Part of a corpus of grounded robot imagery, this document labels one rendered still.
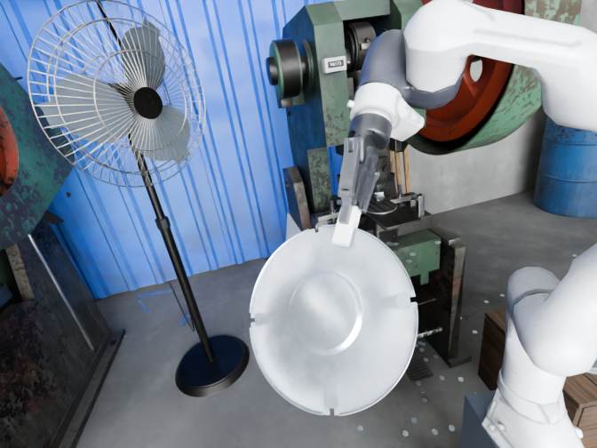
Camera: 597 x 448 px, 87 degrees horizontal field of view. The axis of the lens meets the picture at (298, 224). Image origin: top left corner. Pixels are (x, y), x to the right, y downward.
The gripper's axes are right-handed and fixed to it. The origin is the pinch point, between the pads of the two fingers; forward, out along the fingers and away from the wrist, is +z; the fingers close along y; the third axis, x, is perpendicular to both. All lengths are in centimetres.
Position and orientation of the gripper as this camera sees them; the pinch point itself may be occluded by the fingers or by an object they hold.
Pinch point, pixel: (346, 227)
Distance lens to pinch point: 53.3
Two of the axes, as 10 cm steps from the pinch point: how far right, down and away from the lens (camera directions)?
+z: -2.7, 9.4, -2.3
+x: 8.3, 1.0, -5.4
